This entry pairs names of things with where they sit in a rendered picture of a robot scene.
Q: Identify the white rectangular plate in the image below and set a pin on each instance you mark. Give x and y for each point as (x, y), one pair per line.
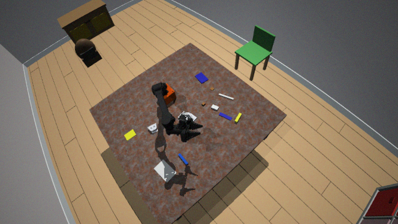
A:
(165, 171)

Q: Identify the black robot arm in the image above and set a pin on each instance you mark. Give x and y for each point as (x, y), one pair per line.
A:
(160, 90)

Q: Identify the blue flat plate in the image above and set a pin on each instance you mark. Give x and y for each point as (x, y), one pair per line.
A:
(201, 77)

